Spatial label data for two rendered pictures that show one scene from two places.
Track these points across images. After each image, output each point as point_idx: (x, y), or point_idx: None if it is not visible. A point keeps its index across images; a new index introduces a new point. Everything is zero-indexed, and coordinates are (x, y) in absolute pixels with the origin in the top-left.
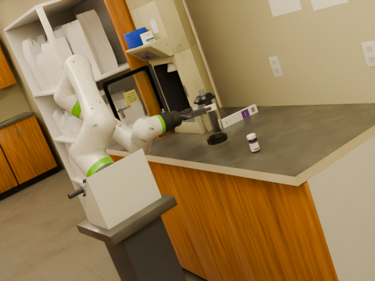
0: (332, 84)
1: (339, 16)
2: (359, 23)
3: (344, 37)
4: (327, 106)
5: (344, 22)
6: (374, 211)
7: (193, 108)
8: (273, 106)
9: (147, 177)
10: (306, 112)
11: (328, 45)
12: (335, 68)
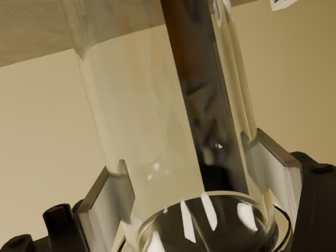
0: (67, 92)
1: (44, 225)
2: (4, 216)
3: (35, 189)
4: (49, 51)
5: (34, 216)
6: None
7: (293, 209)
8: (238, 4)
9: None
10: (66, 37)
11: (69, 171)
12: (57, 128)
